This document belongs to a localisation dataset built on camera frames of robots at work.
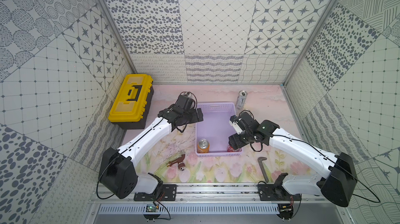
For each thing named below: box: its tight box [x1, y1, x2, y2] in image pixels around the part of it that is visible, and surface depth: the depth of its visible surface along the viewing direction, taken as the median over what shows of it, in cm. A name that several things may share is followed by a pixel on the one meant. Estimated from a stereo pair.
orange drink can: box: [197, 138, 210, 154], surface depth 80 cm
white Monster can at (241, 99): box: [235, 90, 248, 110], surface depth 100 cm
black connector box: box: [276, 203, 294, 222], surface depth 73 cm
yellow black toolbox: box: [108, 73, 155, 130], surface depth 91 cm
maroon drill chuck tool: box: [166, 154, 186, 172], surface depth 83 cm
